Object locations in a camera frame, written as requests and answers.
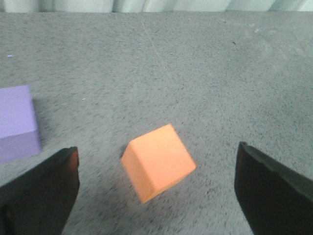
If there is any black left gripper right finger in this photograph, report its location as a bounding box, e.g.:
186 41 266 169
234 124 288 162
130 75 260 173
234 142 313 235

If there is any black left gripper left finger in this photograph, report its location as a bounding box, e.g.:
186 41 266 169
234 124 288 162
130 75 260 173
0 147 80 235

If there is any orange foam cube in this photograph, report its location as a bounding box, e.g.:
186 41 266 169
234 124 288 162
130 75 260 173
121 124 197 203

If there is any purple foam cube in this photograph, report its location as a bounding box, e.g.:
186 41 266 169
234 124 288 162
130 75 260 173
0 85 42 163

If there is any pale green curtain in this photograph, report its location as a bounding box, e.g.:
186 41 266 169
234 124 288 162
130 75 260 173
0 0 313 13

